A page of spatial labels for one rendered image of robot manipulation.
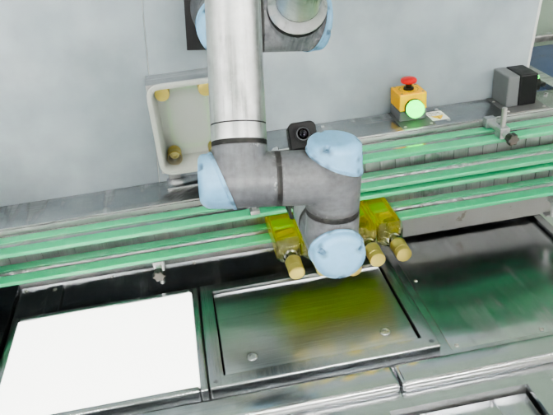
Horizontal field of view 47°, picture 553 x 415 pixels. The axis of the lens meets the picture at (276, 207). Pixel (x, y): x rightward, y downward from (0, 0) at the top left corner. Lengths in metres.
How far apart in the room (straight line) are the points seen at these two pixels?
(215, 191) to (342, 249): 0.19
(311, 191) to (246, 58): 0.19
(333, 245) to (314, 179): 0.09
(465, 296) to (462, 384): 0.29
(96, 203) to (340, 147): 0.90
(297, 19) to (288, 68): 0.36
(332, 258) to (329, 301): 0.59
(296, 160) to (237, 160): 0.08
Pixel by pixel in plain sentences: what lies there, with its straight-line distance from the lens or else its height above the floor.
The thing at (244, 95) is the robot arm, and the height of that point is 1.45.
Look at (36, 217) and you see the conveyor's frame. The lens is 1.60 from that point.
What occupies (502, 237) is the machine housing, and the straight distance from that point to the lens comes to 1.75.
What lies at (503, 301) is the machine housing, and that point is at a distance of 1.53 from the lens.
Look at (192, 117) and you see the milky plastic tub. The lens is 1.55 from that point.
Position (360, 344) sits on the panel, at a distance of 1.34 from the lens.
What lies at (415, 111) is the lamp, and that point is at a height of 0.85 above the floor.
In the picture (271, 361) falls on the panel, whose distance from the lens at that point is 1.31.
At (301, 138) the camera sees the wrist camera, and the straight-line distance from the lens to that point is 1.00.
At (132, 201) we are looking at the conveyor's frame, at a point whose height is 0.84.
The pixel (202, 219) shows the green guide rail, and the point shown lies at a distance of 1.47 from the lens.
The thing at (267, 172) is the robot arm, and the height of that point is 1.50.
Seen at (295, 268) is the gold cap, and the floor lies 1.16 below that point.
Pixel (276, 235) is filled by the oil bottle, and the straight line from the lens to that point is 1.40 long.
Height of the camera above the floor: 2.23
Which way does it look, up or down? 60 degrees down
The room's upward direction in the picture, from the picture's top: 160 degrees clockwise
